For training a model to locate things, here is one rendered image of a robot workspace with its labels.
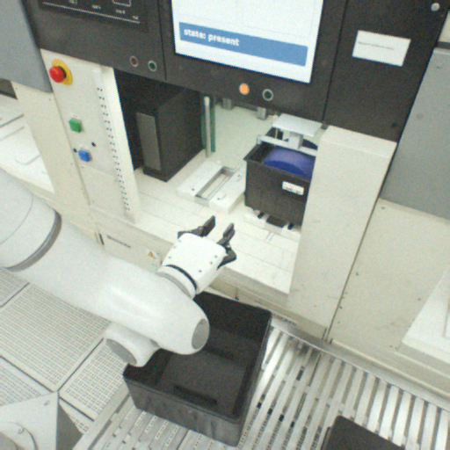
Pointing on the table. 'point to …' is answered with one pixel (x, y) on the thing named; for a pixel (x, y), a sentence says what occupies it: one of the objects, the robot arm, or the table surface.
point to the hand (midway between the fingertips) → (219, 229)
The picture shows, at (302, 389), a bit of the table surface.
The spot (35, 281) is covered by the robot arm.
